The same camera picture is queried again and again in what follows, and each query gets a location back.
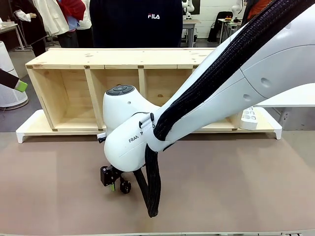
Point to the person in red jacket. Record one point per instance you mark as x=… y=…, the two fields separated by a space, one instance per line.
x=73 y=8

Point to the light wooden shelf box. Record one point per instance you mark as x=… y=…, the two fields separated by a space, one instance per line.
x=73 y=59

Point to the person in orange clothes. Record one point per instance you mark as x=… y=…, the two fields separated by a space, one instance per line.
x=253 y=9

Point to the light grey desk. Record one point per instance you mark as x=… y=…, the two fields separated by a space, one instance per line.
x=9 y=28

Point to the person in white lab coat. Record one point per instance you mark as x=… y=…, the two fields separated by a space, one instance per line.
x=53 y=17

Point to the white power strip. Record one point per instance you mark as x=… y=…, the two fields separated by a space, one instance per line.
x=248 y=123

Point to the person in navy sweater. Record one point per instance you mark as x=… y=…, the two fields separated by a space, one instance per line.
x=123 y=29

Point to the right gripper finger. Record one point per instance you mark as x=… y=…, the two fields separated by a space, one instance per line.
x=125 y=187
x=107 y=175

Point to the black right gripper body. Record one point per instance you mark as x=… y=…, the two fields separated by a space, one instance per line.
x=118 y=177

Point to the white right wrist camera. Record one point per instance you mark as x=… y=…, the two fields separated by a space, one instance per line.
x=101 y=136

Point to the person in black coat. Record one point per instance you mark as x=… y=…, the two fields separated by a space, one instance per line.
x=32 y=29

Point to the grey work table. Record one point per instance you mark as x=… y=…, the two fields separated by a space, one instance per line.
x=190 y=23

